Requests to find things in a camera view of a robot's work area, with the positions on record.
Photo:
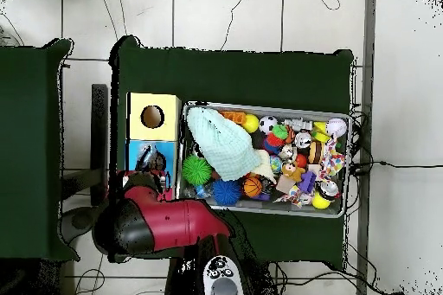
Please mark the white baseball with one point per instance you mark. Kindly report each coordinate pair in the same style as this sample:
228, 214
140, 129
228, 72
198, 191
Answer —
336, 127

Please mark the dark grey round base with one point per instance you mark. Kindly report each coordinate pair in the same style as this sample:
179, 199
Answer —
78, 222

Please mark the brown plush monkey toy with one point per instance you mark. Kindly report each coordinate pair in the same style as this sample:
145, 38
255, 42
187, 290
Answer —
294, 172

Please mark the dark green tablecloth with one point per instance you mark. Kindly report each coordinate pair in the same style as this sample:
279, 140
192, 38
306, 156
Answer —
225, 77
27, 170

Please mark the green spiky creature toy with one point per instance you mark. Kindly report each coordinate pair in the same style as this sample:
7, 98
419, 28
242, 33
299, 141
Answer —
279, 131

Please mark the small soccer ball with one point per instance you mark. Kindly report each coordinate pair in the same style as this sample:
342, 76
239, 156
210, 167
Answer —
268, 124

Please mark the grey metal bar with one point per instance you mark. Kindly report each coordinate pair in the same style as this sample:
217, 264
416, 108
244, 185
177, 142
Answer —
369, 32

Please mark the small orange basketball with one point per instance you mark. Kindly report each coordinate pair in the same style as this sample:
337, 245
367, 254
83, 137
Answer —
252, 187

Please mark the black upright panel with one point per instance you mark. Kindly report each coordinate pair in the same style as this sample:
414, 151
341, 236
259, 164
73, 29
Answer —
99, 135

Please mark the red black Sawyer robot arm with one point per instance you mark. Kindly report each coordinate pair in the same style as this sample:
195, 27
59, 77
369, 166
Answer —
173, 222

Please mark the blue spiky rubber ball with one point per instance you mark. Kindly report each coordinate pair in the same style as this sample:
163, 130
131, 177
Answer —
226, 192

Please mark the clear blue plastic packet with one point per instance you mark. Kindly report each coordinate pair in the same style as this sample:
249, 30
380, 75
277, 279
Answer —
148, 160

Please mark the mint green waffle cloth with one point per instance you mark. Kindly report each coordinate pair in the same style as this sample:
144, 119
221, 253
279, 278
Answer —
225, 149

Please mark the green spiky rubber ball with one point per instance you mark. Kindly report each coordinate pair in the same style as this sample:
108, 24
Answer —
196, 170

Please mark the orange plastic brick toy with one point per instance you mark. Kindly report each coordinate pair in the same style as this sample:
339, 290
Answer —
235, 116

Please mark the wooden box with three holes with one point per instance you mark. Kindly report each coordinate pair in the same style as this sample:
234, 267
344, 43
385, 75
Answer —
136, 125

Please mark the yellow plastic ball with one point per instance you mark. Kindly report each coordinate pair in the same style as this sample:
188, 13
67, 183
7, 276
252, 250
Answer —
251, 123

